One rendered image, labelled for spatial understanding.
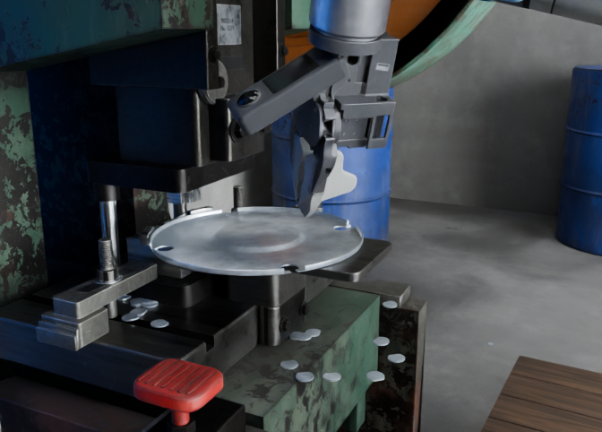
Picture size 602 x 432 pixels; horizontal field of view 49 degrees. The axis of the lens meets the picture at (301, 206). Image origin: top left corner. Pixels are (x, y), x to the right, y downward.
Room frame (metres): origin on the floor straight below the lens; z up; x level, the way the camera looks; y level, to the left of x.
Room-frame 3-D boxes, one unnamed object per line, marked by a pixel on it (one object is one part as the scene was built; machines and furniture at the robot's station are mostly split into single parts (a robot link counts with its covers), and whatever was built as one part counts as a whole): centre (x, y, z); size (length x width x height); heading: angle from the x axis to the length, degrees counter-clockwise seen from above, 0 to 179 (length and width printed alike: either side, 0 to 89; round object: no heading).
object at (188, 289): (0.94, 0.18, 0.72); 0.20 x 0.16 x 0.03; 154
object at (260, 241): (0.88, 0.06, 0.78); 0.29 x 0.29 x 0.01
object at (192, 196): (0.93, 0.16, 0.84); 0.05 x 0.03 x 0.04; 154
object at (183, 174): (0.94, 0.18, 0.86); 0.20 x 0.16 x 0.05; 154
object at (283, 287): (0.86, 0.02, 0.72); 0.25 x 0.14 x 0.14; 64
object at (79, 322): (0.78, 0.25, 0.76); 0.17 x 0.06 x 0.10; 154
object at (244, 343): (0.93, 0.17, 0.68); 0.45 x 0.30 x 0.06; 154
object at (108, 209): (0.89, 0.26, 0.81); 0.02 x 0.02 x 0.14
